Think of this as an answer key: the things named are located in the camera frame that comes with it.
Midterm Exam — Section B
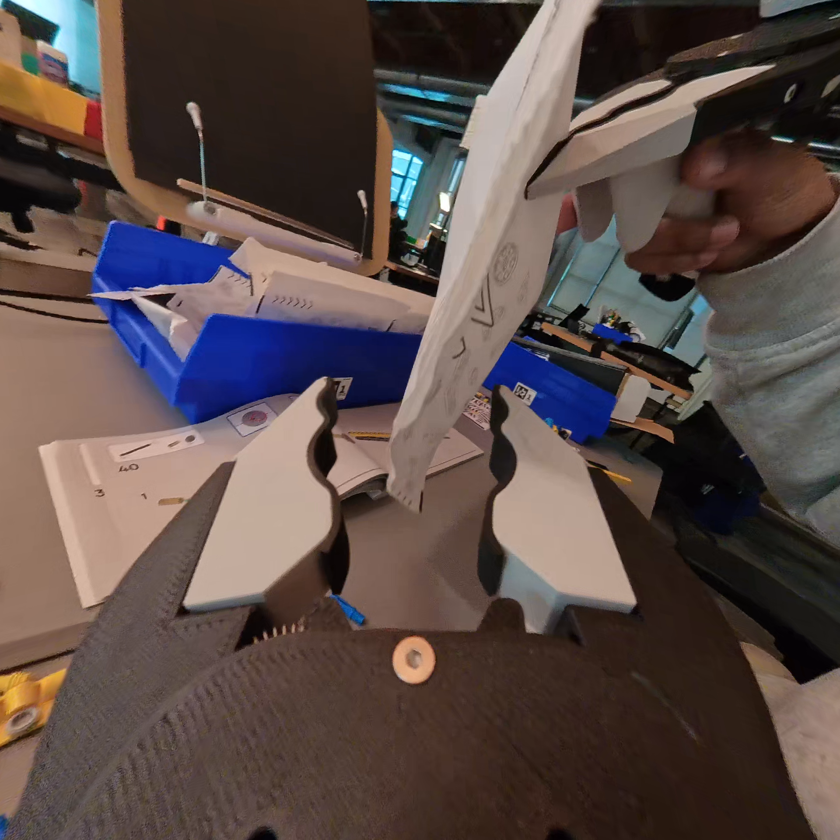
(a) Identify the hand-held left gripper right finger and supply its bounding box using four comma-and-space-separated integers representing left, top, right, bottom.
477, 385, 638, 635

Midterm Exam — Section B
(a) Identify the yellow lego connector piece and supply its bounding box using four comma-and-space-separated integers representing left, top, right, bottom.
0, 668, 68, 748

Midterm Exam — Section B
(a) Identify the person's right forearm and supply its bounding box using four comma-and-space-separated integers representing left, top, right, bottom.
696, 193, 840, 546

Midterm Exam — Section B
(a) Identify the zebra striped sticker sheet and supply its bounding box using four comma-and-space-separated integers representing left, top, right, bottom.
459, 392, 501, 431

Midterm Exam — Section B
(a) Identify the person's right hand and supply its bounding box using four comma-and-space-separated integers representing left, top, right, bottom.
625, 133, 840, 275

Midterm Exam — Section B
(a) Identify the large printed paper lego bag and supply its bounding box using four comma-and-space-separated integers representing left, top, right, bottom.
386, 0, 603, 514

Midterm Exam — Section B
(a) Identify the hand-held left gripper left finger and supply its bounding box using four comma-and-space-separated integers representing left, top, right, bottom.
182, 377, 350, 613

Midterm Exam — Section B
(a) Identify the lego instruction booklet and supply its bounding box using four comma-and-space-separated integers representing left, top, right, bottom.
38, 392, 485, 610

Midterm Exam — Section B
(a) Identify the heap of white paper bags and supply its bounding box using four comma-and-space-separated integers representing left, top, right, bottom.
92, 238, 434, 358

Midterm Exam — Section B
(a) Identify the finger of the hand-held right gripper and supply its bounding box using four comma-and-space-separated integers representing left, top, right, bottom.
525, 104, 698, 201
568, 64, 777, 133

